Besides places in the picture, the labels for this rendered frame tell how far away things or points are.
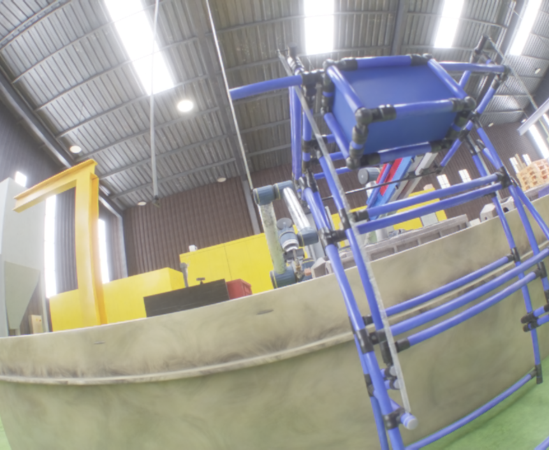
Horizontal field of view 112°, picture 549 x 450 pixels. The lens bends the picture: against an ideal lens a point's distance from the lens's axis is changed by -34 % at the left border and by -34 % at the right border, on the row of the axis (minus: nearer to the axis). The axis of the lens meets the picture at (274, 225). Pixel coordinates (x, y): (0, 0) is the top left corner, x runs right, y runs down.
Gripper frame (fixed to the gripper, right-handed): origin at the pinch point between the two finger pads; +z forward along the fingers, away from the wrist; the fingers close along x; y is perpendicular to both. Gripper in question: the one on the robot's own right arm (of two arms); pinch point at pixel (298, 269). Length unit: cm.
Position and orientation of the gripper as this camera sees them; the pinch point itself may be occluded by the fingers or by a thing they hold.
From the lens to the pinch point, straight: 165.5
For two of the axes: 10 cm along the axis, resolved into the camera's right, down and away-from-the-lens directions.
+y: -1.5, -6.5, -7.4
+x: 9.7, -2.5, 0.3
